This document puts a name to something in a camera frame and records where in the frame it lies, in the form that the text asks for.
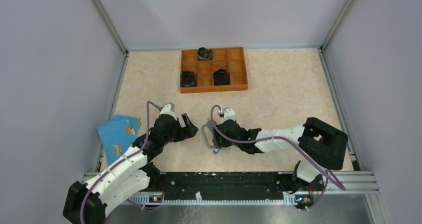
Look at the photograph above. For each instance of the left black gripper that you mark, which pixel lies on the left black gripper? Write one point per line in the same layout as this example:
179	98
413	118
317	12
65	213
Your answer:
186	132

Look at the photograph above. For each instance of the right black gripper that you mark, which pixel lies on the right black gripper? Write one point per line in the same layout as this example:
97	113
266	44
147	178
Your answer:
217	140

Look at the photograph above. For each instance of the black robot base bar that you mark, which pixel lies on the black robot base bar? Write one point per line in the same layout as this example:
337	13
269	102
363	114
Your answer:
229	186

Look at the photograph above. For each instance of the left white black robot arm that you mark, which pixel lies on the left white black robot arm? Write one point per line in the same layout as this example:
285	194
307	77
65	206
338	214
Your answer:
91	202

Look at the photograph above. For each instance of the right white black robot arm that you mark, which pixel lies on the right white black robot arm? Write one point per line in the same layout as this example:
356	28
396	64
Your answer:
322	146

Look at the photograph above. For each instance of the black round part left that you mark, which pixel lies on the black round part left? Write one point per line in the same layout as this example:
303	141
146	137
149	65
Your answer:
188	79

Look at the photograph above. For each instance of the black round part centre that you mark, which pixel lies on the black round part centre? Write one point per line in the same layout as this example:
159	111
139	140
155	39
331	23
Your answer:
221	77

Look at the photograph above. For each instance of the orange compartment tray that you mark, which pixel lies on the orange compartment tray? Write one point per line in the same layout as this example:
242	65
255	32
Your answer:
231	58

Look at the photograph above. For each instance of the blue patterned cloth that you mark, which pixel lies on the blue patterned cloth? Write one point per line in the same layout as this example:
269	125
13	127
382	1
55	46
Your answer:
117	135

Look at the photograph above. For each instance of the black green round part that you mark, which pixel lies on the black green round part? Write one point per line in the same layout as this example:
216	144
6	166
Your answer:
204	54

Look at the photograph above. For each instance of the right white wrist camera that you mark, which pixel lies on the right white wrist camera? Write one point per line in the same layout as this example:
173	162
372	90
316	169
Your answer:
227	114

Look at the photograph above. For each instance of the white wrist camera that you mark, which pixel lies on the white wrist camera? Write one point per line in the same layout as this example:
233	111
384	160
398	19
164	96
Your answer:
168	109
227	114

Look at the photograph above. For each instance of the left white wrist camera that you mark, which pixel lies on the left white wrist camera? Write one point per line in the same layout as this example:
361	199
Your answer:
168	109

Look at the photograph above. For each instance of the white slotted cable duct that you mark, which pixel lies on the white slotted cable duct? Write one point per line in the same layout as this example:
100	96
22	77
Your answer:
145	200

